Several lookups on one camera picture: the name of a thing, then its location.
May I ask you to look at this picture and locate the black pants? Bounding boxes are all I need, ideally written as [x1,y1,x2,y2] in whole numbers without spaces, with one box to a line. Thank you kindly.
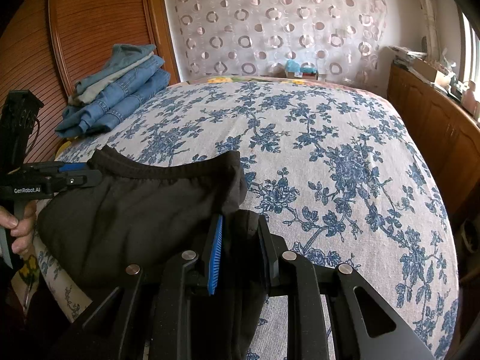
[36,145,264,360]

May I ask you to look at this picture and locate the person's left hand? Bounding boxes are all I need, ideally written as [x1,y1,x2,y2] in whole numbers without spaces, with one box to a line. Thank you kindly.
[0,201,37,256]

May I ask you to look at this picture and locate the yellow object beside bed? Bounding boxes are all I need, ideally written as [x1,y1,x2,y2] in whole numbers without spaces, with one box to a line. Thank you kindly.
[55,141,72,158]

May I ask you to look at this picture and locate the blue floral bed sheet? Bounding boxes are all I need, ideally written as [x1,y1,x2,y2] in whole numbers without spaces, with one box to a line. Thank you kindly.
[59,80,459,359]

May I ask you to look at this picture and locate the folded blue jeans stack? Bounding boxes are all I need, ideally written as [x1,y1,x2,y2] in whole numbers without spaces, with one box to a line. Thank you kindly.
[55,44,170,138]

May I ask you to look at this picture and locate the colourful floral blanket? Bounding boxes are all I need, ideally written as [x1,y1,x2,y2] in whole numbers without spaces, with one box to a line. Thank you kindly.
[187,76,354,89]

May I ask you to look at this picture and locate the wooden side cabinet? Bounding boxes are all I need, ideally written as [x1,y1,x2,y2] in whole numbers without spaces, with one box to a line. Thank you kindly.
[387,63,479,217]

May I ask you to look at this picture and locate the white circle-patterned curtain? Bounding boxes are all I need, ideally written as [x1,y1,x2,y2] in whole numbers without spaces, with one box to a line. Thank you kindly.
[166,0,387,86]

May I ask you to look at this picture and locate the blue tissue box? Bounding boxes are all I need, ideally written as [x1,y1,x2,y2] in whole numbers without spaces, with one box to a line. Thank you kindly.
[285,59,318,80]

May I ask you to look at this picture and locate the pink bottle on cabinet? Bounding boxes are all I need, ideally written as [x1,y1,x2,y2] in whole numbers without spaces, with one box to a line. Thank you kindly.
[460,80,477,116]

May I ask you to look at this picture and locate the cardboard box on cabinet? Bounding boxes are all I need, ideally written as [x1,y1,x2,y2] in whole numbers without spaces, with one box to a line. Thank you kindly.
[412,58,451,87]

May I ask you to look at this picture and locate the window with brown frame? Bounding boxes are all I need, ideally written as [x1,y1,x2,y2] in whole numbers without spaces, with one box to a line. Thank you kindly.
[457,6,479,84]

